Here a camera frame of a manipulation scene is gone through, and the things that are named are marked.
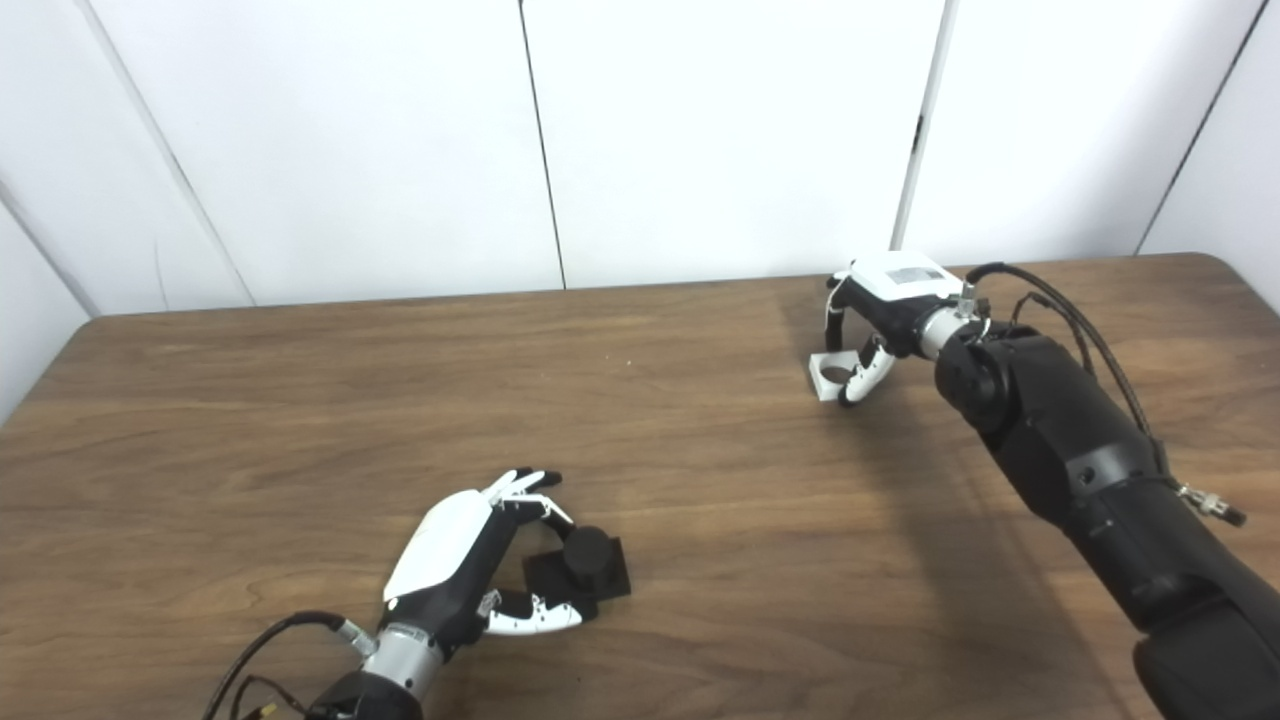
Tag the black peg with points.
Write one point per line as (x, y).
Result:
(590, 560)

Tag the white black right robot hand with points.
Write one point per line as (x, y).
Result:
(895, 290)

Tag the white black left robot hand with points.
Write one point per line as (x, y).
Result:
(450, 545)

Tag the white square piece with hole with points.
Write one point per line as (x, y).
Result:
(825, 388)

